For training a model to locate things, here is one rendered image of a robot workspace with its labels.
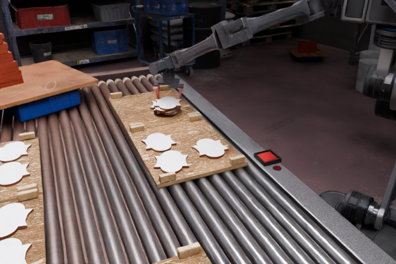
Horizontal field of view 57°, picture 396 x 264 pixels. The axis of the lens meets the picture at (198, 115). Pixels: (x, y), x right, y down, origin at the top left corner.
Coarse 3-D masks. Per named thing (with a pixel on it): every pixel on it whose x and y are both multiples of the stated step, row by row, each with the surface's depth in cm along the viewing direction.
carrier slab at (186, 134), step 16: (160, 128) 157; (176, 128) 157; (192, 128) 157; (208, 128) 157; (144, 144) 145; (192, 144) 145; (224, 144) 145; (144, 160) 134; (192, 160) 134; (208, 160) 134; (224, 160) 134; (176, 176) 125; (192, 176) 125
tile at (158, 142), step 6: (150, 138) 147; (156, 138) 147; (162, 138) 147; (168, 138) 147; (150, 144) 143; (156, 144) 143; (162, 144) 143; (168, 144) 143; (174, 144) 144; (156, 150) 139; (162, 150) 139; (168, 150) 140
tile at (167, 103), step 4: (156, 100) 172; (160, 100) 172; (164, 100) 172; (168, 100) 172; (172, 100) 172; (176, 100) 172; (180, 100) 173; (156, 104) 168; (160, 104) 168; (164, 104) 168; (168, 104) 168; (172, 104) 168; (176, 104) 168; (160, 108) 166; (164, 108) 164; (168, 108) 164; (172, 108) 165
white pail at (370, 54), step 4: (360, 52) 480; (364, 52) 490; (368, 52) 491; (372, 52) 489; (376, 52) 487; (360, 56) 480; (364, 56) 472; (368, 56) 468; (372, 56) 465; (376, 56) 464
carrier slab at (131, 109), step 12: (132, 96) 191; (144, 96) 191; (156, 96) 191; (168, 96) 191; (120, 108) 177; (132, 108) 177; (144, 108) 177; (192, 108) 177; (120, 120) 166; (132, 120) 165; (144, 120) 165; (156, 120) 165; (168, 120) 165; (180, 120) 165
